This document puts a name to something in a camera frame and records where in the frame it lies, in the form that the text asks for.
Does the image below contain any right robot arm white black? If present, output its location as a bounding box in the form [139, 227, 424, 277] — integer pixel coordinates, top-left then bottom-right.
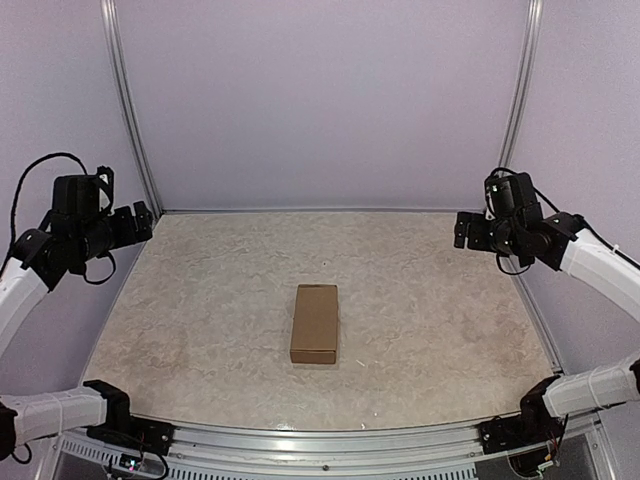
[454, 167, 639, 444]

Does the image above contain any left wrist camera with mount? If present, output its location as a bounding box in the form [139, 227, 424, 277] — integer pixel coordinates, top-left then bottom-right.
[96, 166, 115, 214]

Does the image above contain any left aluminium corner post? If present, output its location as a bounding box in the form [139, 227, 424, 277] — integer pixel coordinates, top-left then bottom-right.
[100, 0, 164, 221]

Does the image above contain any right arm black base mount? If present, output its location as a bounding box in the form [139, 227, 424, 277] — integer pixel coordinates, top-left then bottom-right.
[477, 414, 565, 455]

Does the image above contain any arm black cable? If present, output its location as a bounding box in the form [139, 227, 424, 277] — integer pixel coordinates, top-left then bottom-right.
[492, 167, 626, 276]
[7, 152, 94, 261]

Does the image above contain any right aluminium corner post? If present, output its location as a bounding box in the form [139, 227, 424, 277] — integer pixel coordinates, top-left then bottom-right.
[491, 0, 544, 174]

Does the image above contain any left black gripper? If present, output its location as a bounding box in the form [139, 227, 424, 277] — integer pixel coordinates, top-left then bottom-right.
[74, 200, 152, 262]

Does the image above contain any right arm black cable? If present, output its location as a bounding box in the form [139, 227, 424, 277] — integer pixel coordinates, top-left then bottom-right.
[492, 167, 626, 276]

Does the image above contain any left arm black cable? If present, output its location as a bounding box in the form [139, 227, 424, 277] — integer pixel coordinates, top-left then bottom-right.
[7, 152, 94, 261]

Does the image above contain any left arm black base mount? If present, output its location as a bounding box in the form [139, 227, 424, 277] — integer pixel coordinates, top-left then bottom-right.
[86, 416, 176, 456]

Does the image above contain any brown cardboard box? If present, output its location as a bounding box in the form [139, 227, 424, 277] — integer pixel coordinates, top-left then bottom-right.
[289, 284, 339, 365]

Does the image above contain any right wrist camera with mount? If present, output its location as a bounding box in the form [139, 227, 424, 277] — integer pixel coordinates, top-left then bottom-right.
[484, 173, 504, 218]

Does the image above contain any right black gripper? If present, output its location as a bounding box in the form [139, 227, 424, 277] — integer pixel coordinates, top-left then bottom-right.
[455, 209, 523, 256]

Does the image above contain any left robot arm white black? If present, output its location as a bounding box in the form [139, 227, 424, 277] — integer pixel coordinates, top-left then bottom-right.
[1, 167, 153, 458]

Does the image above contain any front aluminium frame rail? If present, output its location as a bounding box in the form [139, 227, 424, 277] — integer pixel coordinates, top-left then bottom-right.
[42, 414, 621, 479]

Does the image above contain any aluminium corner post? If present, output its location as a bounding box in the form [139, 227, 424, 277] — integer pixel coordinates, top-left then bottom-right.
[100, 0, 164, 221]
[491, 0, 544, 174]

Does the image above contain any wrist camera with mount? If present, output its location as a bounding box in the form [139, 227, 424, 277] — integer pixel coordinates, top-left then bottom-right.
[484, 173, 504, 218]
[96, 166, 115, 214]

